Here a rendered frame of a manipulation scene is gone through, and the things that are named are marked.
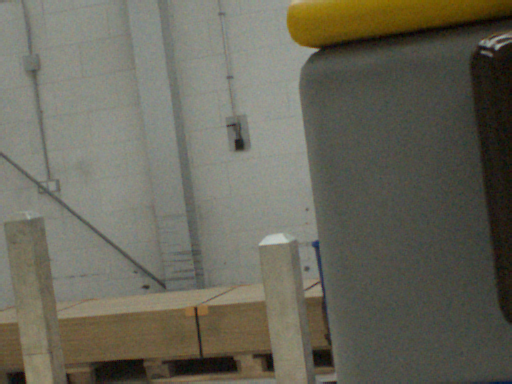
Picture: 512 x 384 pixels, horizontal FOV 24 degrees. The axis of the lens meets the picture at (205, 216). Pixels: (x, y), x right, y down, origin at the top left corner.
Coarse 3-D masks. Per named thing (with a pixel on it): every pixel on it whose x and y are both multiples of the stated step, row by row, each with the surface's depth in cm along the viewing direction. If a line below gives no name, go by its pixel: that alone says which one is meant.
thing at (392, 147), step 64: (320, 0) 13; (384, 0) 13; (448, 0) 13; (320, 64) 13; (384, 64) 13; (448, 64) 13; (320, 128) 13; (384, 128) 13; (448, 128) 13; (320, 192) 13; (384, 192) 13; (448, 192) 13; (384, 256) 13; (448, 256) 13; (384, 320) 13; (448, 320) 13
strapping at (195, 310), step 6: (318, 282) 673; (234, 288) 700; (84, 300) 745; (12, 306) 765; (192, 306) 643; (198, 306) 641; (204, 306) 640; (186, 312) 644; (192, 312) 642; (198, 312) 641; (204, 312) 640; (198, 318) 641; (198, 324) 642; (198, 330) 642; (198, 336) 642
